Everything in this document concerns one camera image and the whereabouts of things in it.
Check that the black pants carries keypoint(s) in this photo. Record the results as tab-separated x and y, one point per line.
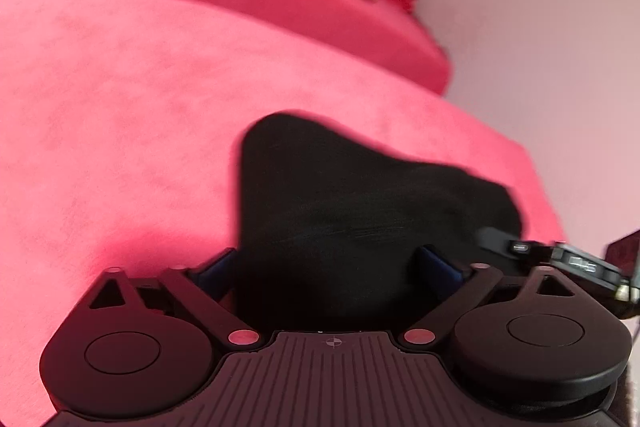
333	234

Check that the pink blanket on bed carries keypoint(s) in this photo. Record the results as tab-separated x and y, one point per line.
119	120

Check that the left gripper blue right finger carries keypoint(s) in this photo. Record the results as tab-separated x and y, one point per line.
442	266

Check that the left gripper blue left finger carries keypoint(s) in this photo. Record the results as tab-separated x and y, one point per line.
216	274

